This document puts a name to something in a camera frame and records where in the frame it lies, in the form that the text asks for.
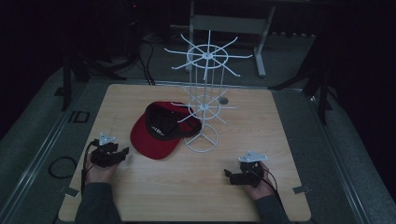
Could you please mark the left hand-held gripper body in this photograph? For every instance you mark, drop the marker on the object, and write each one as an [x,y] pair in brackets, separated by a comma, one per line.
[104,155]

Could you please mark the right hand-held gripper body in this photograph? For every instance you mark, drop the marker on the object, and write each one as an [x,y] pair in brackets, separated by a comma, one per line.
[250,169]

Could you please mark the red baseball cap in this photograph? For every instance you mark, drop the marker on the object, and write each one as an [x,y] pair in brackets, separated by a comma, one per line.
[146,141]

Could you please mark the person's left hand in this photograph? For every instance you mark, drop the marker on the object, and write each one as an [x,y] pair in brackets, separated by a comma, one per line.
[101,174]

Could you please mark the person's right hand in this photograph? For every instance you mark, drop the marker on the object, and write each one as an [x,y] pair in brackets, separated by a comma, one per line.
[263,189]

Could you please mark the grey tape strip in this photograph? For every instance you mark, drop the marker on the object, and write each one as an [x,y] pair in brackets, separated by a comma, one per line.
[301,189]
[71,191]

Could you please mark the grey table grommet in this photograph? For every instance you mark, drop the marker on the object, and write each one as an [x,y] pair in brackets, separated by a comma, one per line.
[223,100]

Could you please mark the black tripod stand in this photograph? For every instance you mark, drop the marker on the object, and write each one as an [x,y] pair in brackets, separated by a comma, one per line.
[323,93]
[67,84]

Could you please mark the black rectangular floor bracket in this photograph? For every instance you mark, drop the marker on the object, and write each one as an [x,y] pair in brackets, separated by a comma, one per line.
[74,117]

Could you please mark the grey metal desk frame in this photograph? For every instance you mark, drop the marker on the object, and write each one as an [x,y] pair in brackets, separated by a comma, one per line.
[230,24]

